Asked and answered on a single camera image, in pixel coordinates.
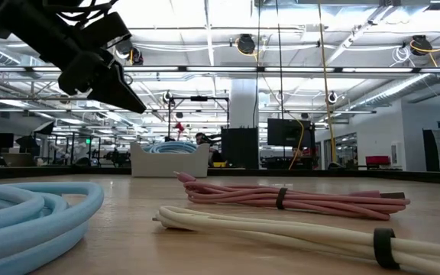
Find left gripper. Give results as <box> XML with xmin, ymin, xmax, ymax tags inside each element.
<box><xmin>58</xmin><ymin>51</ymin><xmax>147</xmax><ymax>115</ymax></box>

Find thick light blue cable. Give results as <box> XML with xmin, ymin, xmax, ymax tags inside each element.
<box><xmin>142</xmin><ymin>141</ymin><xmax>199</xmax><ymax>154</ymax></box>
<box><xmin>0</xmin><ymin>180</ymin><xmax>105</xmax><ymax>275</ymax></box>

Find white plastic bin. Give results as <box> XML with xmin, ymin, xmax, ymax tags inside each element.
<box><xmin>130</xmin><ymin>141</ymin><xmax>211</xmax><ymax>179</ymax></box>

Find person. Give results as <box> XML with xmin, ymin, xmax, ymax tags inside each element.
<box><xmin>195</xmin><ymin>132</ymin><xmax>223</xmax><ymax>168</ymax></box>

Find white column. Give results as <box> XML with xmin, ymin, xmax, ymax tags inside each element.
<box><xmin>230</xmin><ymin>79</ymin><xmax>259</xmax><ymax>129</ymax></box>

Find black upright panel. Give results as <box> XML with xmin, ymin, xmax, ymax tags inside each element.
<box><xmin>221</xmin><ymin>127</ymin><xmax>260</xmax><ymax>170</ymax></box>

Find black TV monitor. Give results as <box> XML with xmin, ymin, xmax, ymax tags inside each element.
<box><xmin>267</xmin><ymin>118</ymin><xmax>315</xmax><ymax>148</ymax></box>

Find red box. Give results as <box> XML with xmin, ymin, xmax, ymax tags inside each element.
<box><xmin>365</xmin><ymin>155</ymin><xmax>391</xmax><ymax>167</ymax></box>

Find black hanging cloth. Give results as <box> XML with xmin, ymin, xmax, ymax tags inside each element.
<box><xmin>422</xmin><ymin>128</ymin><xmax>440</xmax><ymax>172</ymax></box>

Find black ceiling cable reel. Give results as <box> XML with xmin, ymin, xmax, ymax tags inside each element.
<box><xmin>115</xmin><ymin>37</ymin><xmax>144</xmax><ymax>66</ymax></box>
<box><xmin>237</xmin><ymin>33</ymin><xmax>257</xmax><ymax>56</ymax></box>
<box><xmin>410</xmin><ymin>34</ymin><xmax>434</xmax><ymax>57</ymax></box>

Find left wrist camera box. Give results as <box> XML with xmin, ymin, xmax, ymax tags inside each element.
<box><xmin>75</xmin><ymin>11</ymin><xmax>133</xmax><ymax>50</ymax></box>

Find black metal frame rig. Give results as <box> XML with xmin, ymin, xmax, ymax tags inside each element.
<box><xmin>167</xmin><ymin>95</ymin><xmax>231</xmax><ymax>148</ymax></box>

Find pink USB cable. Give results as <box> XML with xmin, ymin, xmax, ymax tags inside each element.
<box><xmin>173</xmin><ymin>170</ymin><xmax>411</xmax><ymax>222</ymax></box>

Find cream USB cable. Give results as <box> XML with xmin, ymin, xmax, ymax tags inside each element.
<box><xmin>152</xmin><ymin>205</ymin><xmax>440</xmax><ymax>275</ymax></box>

